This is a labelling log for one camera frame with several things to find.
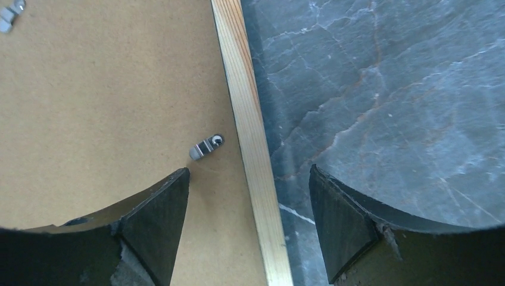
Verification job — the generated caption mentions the brown cardboard backing board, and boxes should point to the brown cardboard backing board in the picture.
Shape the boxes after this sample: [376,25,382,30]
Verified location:
[1,1,266,285]

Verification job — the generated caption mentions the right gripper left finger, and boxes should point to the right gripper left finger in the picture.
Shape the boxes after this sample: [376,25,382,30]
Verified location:
[1,167,190,285]

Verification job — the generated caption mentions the wooden picture frame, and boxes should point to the wooden picture frame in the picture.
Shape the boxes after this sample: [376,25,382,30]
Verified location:
[211,1,293,285]

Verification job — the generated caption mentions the metal frame retaining clip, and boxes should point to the metal frame retaining clip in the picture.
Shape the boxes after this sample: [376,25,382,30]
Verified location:
[189,134,225,160]

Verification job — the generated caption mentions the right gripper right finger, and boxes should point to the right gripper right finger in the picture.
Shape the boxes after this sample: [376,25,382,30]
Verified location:
[309,166,504,285]

